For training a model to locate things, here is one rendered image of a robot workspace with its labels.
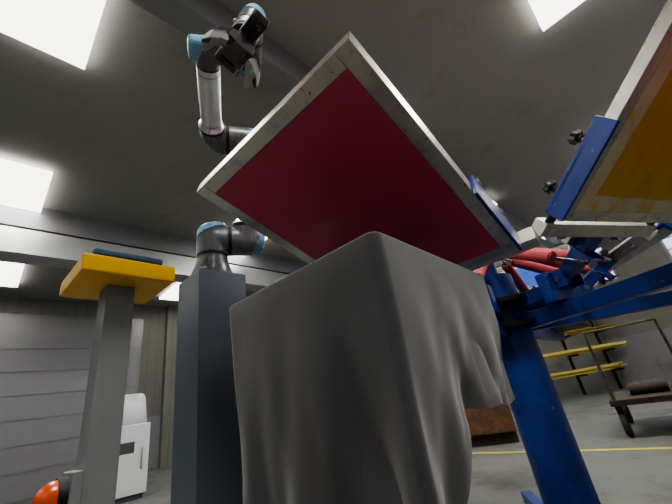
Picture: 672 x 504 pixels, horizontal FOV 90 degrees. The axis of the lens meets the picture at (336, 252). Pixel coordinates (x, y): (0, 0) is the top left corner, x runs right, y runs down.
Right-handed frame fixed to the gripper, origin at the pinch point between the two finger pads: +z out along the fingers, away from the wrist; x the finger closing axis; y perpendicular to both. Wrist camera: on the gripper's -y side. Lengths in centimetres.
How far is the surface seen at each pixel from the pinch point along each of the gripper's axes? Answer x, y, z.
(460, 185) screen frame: -56, -27, 17
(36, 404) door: -91, 889, -44
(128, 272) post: -1, 6, 58
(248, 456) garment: -36, 17, 78
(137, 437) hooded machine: -171, 495, 27
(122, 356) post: -6, 10, 68
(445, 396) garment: -45, -21, 70
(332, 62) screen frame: -12.2, -23.8, 15.8
